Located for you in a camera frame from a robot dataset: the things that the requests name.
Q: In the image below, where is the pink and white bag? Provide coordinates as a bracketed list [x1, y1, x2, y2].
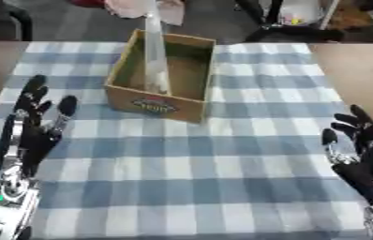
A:
[102, 0, 187, 26]

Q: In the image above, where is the tan cardboard box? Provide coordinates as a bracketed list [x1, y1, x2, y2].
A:
[102, 28, 218, 125]

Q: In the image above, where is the black tripod base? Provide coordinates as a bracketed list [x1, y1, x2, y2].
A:
[233, 0, 346, 44]

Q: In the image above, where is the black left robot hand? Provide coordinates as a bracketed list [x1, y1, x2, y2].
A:
[0, 74, 81, 179]

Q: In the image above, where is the black chair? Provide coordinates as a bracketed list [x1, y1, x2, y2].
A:
[0, 0, 35, 42]

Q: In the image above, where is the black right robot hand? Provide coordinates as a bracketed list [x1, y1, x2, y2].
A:
[321, 104, 373, 205]

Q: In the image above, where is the clear plastic bottle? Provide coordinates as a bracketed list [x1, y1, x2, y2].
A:
[142, 0, 172, 95]

